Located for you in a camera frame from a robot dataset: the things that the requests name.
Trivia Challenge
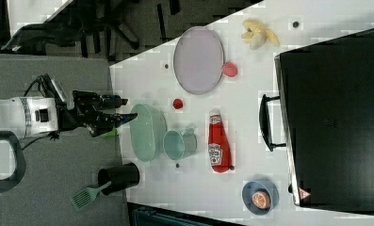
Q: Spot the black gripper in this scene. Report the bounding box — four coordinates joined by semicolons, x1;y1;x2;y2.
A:
57;90;138;137

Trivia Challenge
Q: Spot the black toaster oven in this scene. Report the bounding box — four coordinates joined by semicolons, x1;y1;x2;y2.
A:
274;28;374;216

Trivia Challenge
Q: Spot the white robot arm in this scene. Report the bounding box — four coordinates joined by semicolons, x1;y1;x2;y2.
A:
0;90;138;139

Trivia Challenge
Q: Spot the green oval colander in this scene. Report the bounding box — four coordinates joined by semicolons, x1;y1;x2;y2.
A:
130;104;167;162

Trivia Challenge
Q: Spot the small toy strawberry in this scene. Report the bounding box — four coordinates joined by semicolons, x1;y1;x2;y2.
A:
172;99;184;109

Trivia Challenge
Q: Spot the black cylindrical cup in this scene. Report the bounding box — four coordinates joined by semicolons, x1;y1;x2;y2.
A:
98;163;140;196

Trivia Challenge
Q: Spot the green mug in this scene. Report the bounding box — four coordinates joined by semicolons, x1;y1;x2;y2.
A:
163;128;197;161

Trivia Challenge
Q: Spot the black office chair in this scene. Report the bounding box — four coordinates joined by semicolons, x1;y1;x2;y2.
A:
1;0;139;56

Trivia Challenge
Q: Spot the green slotted spatula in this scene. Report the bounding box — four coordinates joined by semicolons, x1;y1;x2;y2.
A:
70;182;111;211

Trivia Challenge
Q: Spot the purple round plate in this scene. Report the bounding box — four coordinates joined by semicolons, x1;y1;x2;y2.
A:
173;26;224;95

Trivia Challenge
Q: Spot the red ketchup bottle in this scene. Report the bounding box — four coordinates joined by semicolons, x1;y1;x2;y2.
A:
208;109;232;173

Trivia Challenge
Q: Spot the toy strawberry near plate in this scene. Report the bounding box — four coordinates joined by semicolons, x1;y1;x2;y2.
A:
221;62;238;77

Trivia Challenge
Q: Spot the blue bowl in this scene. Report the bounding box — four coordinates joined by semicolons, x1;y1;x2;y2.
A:
241;179;279;216

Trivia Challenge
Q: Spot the toy peeled banana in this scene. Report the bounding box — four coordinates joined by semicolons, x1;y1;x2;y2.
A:
241;19;280;50

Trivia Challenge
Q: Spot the toy orange slice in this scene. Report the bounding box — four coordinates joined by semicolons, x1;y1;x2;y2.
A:
252;191;271;209

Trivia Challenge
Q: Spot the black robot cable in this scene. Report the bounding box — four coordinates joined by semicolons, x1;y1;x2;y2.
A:
20;73;60;151

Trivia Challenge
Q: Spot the black arm mount ring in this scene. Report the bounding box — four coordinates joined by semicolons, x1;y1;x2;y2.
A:
0;131;27;193

